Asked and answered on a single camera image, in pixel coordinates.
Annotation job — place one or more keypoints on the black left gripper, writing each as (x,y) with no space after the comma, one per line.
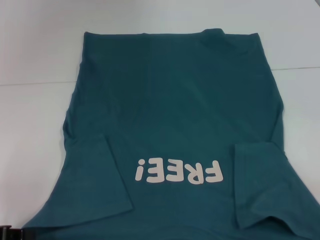
(5,233)

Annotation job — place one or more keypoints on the teal t-shirt with FREE print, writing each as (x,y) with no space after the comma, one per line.
(170,112)

